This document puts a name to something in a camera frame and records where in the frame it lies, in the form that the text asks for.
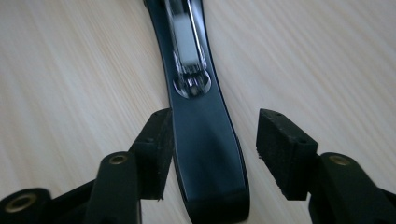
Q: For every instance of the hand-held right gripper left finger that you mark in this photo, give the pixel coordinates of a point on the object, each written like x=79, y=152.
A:
x=155, y=152

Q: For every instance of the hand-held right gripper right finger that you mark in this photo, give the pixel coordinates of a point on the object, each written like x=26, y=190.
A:
x=285, y=152

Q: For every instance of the black stapler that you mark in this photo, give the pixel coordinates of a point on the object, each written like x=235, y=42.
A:
x=202, y=140

